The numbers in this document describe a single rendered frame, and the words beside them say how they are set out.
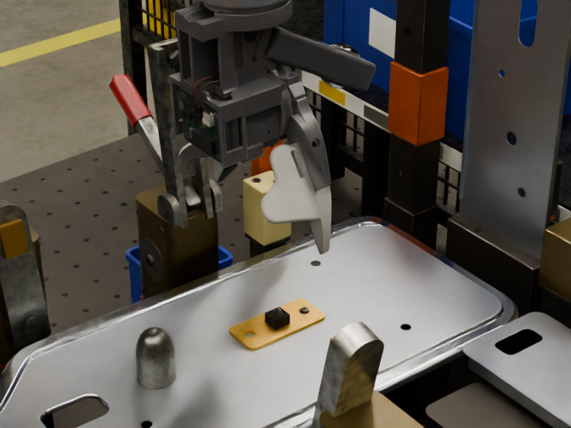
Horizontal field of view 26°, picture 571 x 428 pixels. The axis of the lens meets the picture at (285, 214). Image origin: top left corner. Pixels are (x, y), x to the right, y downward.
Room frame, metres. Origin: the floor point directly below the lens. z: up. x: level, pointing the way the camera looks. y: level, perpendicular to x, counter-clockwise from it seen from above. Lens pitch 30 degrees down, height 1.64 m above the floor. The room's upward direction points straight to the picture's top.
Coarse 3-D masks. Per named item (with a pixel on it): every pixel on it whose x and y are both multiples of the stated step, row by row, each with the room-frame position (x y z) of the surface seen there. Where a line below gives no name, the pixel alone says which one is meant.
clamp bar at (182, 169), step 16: (160, 48) 1.01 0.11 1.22; (176, 48) 1.03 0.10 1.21; (160, 64) 1.01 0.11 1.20; (176, 64) 0.99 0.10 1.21; (160, 80) 1.01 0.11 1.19; (160, 96) 1.01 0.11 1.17; (160, 112) 1.01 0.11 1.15; (160, 128) 1.01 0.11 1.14; (160, 144) 1.01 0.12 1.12; (176, 144) 1.00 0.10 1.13; (176, 160) 1.00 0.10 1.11; (192, 160) 1.02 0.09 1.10; (176, 176) 1.00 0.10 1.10; (192, 176) 1.02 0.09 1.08; (208, 176) 1.02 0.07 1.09; (176, 192) 1.00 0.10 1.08; (208, 192) 1.01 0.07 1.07; (208, 208) 1.01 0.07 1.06
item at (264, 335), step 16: (288, 304) 0.93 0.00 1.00; (304, 304) 0.93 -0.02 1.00; (256, 320) 0.90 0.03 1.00; (272, 320) 0.89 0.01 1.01; (288, 320) 0.90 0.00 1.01; (304, 320) 0.90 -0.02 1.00; (320, 320) 0.90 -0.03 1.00; (240, 336) 0.88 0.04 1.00; (256, 336) 0.88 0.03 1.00; (272, 336) 0.88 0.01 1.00
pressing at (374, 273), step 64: (256, 256) 1.01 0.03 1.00; (320, 256) 1.01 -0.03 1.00; (384, 256) 1.01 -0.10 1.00; (128, 320) 0.91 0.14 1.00; (192, 320) 0.91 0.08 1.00; (384, 320) 0.91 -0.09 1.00; (448, 320) 0.91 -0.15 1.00; (512, 320) 0.91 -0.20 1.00; (0, 384) 0.81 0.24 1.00; (64, 384) 0.81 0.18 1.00; (128, 384) 0.81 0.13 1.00; (192, 384) 0.81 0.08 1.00; (256, 384) 0.81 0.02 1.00; (384, 384) 0.82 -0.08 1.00
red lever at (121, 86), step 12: (120, 84) 1.09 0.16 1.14; (132, 84) 1.10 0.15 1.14; (120, 96) 1.09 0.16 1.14; (132, 96) 1.09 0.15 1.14; (132, 108) 1.08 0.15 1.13; (144, 108) 1.08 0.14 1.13; (132, 120) 1.07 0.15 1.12; (144, 120) 1.07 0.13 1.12; (144, 132) 1.06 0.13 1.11; (156, 132) 1.06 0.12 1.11; (156, 144) 1.05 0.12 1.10; (156, 156) 1.04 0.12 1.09; (192, 192) 1.01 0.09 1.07; (192, 204) 1.00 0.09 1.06
